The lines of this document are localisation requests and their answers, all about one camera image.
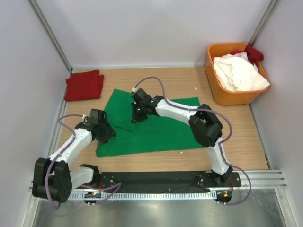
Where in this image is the green t-shirt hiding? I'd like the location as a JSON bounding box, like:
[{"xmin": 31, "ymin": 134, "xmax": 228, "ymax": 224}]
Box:
[{"xmin": 96, "ymin": 89, "xmax": 201, "ymax": 157}]

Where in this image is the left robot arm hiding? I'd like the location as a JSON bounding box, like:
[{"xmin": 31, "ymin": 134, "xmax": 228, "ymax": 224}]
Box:
[{"xmin": 32, "ymin": 109, "xmax": 116, "ymax": 204}]

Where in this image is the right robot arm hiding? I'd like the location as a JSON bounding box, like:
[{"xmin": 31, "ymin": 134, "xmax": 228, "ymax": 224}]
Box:
[{"xmin": 131, "ymin": 88, "xmax": 233, "ymax": 187}]

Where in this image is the folded red t-shirt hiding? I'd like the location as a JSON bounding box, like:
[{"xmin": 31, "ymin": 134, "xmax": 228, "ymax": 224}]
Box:
[{"xmin": 64, "ymin": 70, "xmax": 105, "ymax": 102}]

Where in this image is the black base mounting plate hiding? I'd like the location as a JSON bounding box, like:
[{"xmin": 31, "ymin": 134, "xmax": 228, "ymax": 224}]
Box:
[{"xmin": 89, "ymin": 171, "xmax": 241, "ymax": 194}]

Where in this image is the orange plastic bin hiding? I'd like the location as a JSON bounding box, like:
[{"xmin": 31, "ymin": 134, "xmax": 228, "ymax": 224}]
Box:
[{"xmin": 205, "ymin": 42, "xmax": 269, "ymax": 106}]

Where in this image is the white crumpled t-shirt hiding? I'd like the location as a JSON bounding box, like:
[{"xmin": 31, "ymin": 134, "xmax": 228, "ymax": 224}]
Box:
[{"xmin": 213, "ymin": 52, "xmax": 270, "ymax": 92}]

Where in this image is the dark red t-shirt in bin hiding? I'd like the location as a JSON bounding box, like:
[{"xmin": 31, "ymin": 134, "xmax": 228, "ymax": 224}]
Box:
[{"xmin": 231, "ymin": 44, "xmax": 264, "ymax": 66}]

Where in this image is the white slotted cable duct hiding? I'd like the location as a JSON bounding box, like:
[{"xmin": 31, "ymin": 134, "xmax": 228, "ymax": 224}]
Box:
[{"xmin": 68, "ymin": 191, "xmax": 217, "ymax": 201}]

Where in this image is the left aluminium corner post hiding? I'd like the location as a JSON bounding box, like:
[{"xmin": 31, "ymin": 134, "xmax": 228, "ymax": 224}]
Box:
[{"xmin": 28, "ymin": 0, "xmax": 73, "ymax": 73}]

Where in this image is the aluminium corner post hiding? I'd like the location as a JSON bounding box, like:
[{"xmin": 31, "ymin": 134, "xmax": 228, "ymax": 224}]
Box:
[
  {"xmin": 28, "ymin": 0, "xmax": 73, "ymax": 73},
  {"xmin": 248, "ymin": 0, "xmax": 281, "ymax": 46}
]

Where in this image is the aluminium frame rail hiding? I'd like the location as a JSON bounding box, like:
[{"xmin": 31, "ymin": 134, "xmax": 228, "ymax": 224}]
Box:
[{"xmin": 28, "ymin": 169, "xmax": 288, "ymax": 192}]

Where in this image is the right aluminium corner post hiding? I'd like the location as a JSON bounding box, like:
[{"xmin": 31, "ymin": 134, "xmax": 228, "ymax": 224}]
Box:
[{"xmin": 248, "ymin": 0, "xmax": 281, "ymax": 46}]

